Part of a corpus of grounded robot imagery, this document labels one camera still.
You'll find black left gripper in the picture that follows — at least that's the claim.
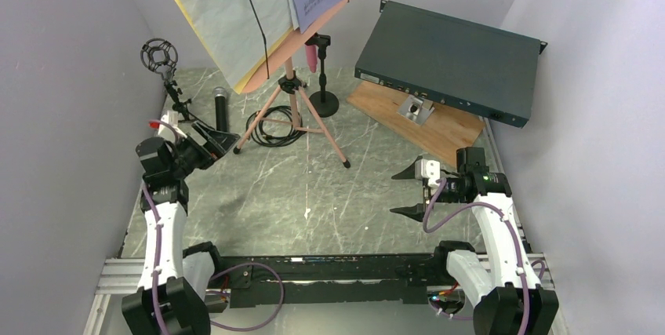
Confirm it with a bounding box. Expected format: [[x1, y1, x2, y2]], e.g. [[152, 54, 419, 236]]
[[169, 122, 239, 178]]

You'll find black silver handheld microphone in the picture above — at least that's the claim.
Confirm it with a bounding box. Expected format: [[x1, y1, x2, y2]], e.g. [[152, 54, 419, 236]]
[[213, 86, 229, 132]]

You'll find black tripod mic stand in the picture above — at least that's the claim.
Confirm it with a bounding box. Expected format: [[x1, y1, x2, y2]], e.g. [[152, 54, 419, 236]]
[[140, 38, 198, 122]]

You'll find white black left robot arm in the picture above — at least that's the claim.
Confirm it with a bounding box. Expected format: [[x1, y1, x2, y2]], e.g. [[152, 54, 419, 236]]
[[121, 121, 240, 334]]

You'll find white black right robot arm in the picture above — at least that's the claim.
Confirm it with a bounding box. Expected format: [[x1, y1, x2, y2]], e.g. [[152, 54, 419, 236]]
[[391, 147, 559, 334]]

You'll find wooden board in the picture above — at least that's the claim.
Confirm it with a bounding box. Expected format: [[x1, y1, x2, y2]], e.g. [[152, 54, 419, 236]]
[[347, 81, 485, 165]]

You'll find pink tripod music stand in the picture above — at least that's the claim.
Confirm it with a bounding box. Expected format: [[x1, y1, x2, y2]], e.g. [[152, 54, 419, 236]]
[[233, 0, 351, 169]]

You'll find black round-base mic stand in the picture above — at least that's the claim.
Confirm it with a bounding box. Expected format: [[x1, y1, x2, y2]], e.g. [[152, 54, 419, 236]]
[[305, 33, 340, 118]]

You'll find pink small microphone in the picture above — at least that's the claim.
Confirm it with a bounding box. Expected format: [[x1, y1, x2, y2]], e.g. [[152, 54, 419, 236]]
[[305, 45, 318, 73]]

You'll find dark teal rack unit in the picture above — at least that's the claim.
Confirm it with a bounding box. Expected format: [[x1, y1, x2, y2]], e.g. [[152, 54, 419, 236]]
[[354, 1, 547, 128]]

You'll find grey paper sheet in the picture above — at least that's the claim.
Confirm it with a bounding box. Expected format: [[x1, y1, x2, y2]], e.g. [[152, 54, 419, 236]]
[[174, 0, 294, 93]]

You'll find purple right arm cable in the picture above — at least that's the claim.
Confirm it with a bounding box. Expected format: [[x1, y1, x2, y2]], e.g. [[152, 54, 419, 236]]
[[421, 177, 547, 335]]

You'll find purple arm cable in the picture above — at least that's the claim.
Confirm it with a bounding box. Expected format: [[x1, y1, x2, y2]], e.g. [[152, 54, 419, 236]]
[[421, 177, 547, 335], [140, 122, 285, 335]]

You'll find coiled black cable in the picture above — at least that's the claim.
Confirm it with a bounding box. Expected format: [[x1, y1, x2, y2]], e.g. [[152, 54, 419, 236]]
[[245, 105, 307, 148]]

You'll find silver metal bracket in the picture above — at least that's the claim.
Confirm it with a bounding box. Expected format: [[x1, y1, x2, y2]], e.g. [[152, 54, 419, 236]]
[[398, 95, 434, 126]]

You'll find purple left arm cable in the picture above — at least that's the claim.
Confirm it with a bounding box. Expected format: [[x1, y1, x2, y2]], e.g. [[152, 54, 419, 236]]
[[140, 122, 285, 335]]

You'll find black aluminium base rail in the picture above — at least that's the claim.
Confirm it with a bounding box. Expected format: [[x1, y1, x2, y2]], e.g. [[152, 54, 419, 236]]
[[84, 247, 559, 334]]

